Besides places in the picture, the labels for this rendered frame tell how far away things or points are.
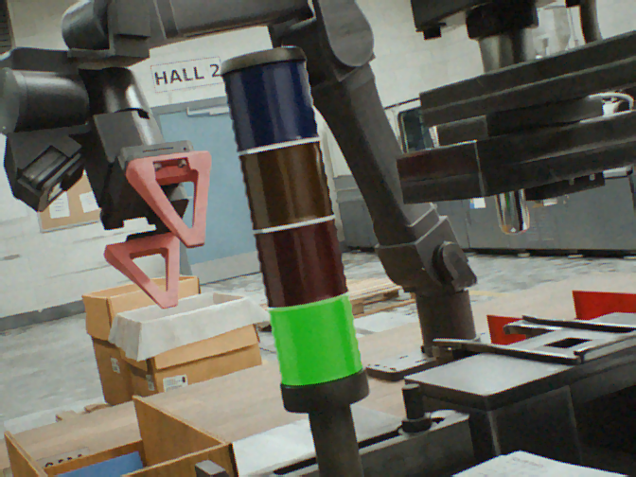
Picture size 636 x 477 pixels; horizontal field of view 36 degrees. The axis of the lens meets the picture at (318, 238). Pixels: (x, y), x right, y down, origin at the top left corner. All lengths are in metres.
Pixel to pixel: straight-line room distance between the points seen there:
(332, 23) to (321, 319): 0.61
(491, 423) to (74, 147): 0.41
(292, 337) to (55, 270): 11.07
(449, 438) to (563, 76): 0.23
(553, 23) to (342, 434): 8.81
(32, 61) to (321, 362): 0.49
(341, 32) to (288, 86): 0.59
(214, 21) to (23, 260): 10.54
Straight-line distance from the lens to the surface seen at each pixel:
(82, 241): 11.52
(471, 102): 0.67
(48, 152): 0.83
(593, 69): 0.57
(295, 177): 0.42
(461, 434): 0.61
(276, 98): 0.42
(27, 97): 0.83
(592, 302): 1.07
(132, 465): 0.84
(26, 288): 11.45
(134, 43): 0.87
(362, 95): 1.03
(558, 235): 8.38
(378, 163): 1.04
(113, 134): 0.83
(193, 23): 0.93
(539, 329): 0.79
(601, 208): 7.88
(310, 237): 0.42
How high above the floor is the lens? 1.14
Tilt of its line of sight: 4 degrees down
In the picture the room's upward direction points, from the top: 11 degrees counter-clockwise
